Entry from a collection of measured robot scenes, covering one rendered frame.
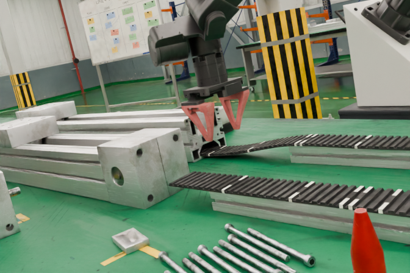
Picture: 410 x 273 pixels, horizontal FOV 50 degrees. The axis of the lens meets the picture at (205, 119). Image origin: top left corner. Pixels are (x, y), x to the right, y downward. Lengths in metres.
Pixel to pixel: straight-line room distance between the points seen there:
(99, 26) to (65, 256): 6.59
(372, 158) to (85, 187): 0.46
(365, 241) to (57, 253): 0.43
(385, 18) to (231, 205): 0.62
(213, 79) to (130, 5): 5.90
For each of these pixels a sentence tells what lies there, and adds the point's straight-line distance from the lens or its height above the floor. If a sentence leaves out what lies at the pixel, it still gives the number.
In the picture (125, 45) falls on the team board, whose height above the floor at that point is 1.15.
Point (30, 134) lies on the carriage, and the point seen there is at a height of 0.88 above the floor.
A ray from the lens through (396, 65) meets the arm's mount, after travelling 1.01.
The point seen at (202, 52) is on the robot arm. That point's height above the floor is 0.98.
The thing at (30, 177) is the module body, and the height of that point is 0.80.
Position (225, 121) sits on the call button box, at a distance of 1.02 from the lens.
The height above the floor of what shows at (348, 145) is 0.81.
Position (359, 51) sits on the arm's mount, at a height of 0.91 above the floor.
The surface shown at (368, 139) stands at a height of 0.81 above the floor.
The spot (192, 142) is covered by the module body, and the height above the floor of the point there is 0.82.
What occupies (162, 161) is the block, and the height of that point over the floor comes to 0.84.
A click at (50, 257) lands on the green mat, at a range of 0.60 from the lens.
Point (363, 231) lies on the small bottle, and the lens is 0.25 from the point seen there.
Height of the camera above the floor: 1.00
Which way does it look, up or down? 10 degrees down
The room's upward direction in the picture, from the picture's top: 12 degrees counter-clockwise
